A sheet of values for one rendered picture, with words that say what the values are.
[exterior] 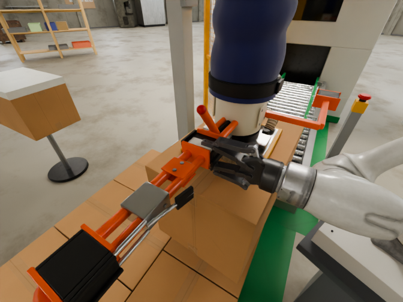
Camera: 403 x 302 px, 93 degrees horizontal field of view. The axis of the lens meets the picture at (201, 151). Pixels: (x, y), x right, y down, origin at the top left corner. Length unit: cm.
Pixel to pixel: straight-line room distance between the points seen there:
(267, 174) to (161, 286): 75
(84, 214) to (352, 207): 124
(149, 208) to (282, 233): 156
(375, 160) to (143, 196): 52
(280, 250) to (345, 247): 91
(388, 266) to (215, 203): 63
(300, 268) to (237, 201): 125
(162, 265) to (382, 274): 82
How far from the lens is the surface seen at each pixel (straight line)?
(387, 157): 60
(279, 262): 172
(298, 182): 42
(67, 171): 258
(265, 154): 71
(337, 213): 44
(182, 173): 42
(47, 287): 35
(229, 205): 55
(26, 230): 227
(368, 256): 94
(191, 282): 102
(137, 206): 38
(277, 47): 59
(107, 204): 133
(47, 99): 200
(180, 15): 199
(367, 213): 44
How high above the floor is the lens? 151
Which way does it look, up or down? 38 degrees down
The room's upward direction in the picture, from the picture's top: straight up
